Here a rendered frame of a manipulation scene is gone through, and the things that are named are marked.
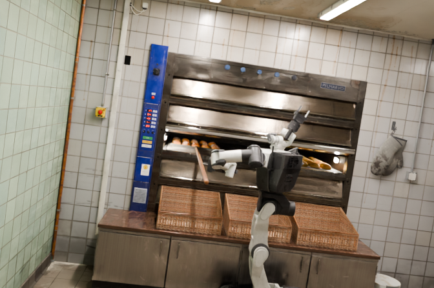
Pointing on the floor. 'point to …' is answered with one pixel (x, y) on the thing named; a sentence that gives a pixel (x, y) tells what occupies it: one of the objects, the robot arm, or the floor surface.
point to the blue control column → (157, 57)
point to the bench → (214, 259)
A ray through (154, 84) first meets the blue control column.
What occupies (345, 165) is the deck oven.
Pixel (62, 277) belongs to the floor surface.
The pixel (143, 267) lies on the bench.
